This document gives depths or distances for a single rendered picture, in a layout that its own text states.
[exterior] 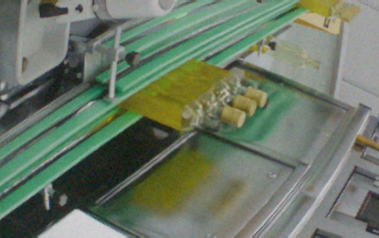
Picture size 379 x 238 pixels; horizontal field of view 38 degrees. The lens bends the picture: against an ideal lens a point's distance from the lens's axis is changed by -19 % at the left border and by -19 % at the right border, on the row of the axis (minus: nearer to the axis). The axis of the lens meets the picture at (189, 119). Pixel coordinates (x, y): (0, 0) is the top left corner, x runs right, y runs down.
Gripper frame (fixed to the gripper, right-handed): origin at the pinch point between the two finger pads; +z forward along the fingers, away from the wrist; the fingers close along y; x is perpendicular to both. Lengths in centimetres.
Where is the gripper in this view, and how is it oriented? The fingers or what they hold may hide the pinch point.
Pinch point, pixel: (52, 7)
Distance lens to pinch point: 122.2
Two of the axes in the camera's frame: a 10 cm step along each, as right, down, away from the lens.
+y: 5.1, -3.8, 7.7
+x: -1.2, -9.2, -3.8
